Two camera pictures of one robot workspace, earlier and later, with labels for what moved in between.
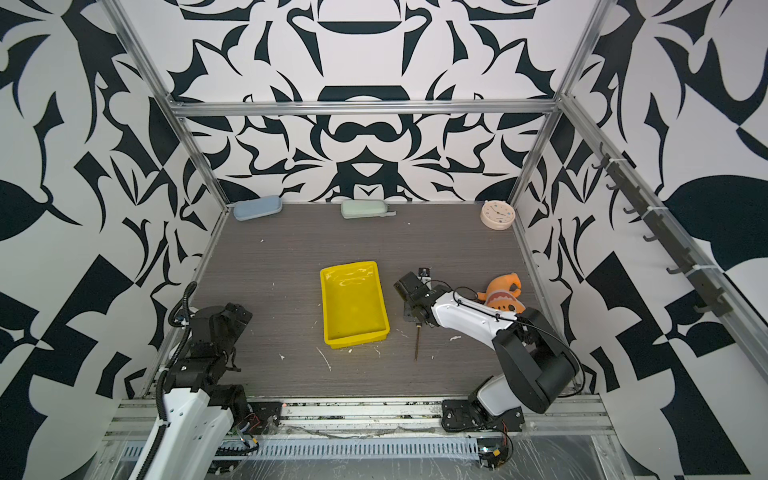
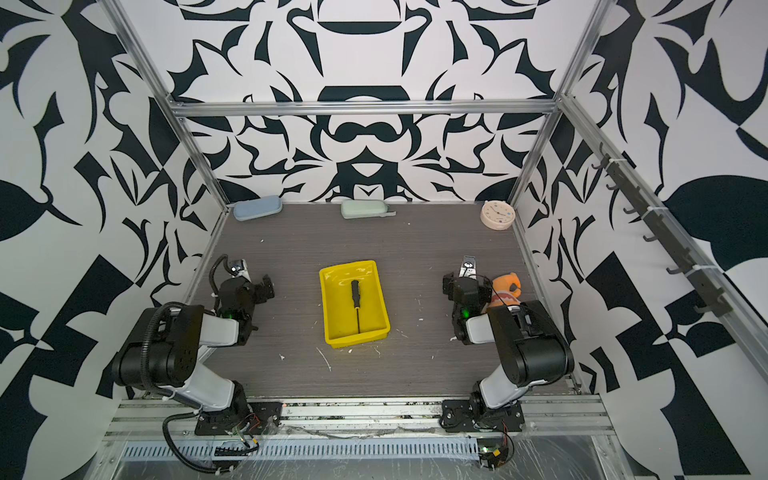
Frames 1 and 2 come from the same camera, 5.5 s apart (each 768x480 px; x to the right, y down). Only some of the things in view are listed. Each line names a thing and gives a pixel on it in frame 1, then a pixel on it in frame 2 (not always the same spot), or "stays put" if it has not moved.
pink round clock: (497, 214) stays put
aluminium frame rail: (365, 108) stays put
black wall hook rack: (713, 297) stays put
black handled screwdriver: (418, 325) to (355, 285)
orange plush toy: (502, 293) stays put
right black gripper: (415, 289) to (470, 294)
